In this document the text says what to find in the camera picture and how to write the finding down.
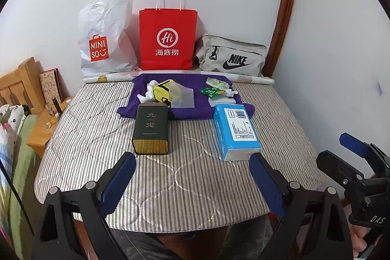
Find patterned notebook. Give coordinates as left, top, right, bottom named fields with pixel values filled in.
left=39, top=69, right=64, bottom=105

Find light green wipes packet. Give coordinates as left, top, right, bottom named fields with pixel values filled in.
left=205, top=77, right=230, bottom=90

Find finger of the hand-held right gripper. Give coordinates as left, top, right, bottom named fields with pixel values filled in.
left=340, top=133, right=390, bottom=177
left=316, top=150, right=366, bottom=187

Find blue tissue pack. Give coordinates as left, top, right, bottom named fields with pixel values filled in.
left=213, top=103, right=262, bottom=162

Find grey waist bag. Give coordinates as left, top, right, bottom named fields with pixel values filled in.
left=194, top=34, right=267, bottom=77

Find purple cloth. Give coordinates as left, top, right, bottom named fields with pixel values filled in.
left=117, top=73, right=256, bottom=120

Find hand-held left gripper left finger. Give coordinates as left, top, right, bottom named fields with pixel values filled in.
left=32, top=152, right=136, bottom=260

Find black cable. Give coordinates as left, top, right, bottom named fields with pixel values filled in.
left=0, top=159, right=34, bottom=233

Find red paper bag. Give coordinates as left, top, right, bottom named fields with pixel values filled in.
left=139, top=0, right=198, bottom=71

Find person's right hand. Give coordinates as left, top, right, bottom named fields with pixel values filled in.
left=350, top=223, right=382, bottom=258

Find wooden door frame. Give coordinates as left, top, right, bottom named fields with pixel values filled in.
left=261, top=0, right=301, bottom=78

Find clear plastic bag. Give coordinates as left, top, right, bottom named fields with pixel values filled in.
left=171, top=84, right=195, bottom=109

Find green snack packet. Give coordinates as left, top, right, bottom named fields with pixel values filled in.
left=199, top=87, right=224, bottom=98

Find wooden nightstand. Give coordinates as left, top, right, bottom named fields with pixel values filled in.
left=27, top=97, right=72, bottom=158

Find white plastic shopping bag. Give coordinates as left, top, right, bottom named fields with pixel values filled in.
left=78, top=0, right=139, bottom=72

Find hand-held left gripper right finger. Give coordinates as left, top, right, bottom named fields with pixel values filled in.
left=249, top=153, right=354, bottom=260

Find dark green tea tin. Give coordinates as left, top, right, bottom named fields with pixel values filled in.
left=132, top=104, right=170, bottom=156

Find green bed sheet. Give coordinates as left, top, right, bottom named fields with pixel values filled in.
left=9, top=114, right=39, bottom=218

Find rolled printed paper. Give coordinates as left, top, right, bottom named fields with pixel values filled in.
left=83, top=69, right=275, bottom=86

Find dotted white pillow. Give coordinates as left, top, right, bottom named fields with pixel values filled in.
left=0, top=104, right=29, bottom=126

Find white glove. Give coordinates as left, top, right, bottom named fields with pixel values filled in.
left=137, top=80, right=159, bottom=103

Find striped quilted mattress pad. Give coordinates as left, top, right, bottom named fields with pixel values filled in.
left=33, top=81, right=331, bottom=233

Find person's legs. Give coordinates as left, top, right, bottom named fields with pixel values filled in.
left=110, top=211, right=275, bottom=260

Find yellow mesh pouch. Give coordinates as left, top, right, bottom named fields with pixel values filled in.
left=152, top=80, right=175, bottom=104

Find wooden headboard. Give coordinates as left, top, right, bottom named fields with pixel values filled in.
left=0, top=57, right=45, bottom=114

